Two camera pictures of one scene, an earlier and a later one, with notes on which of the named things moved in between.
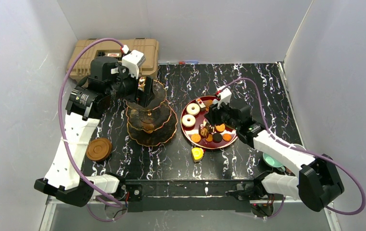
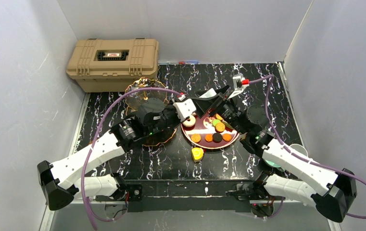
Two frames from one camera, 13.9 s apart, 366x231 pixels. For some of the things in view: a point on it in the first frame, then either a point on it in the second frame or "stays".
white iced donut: (188, 120) stays
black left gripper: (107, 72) to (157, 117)
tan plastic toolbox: (114, 48) stays
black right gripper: (214, 115) stays
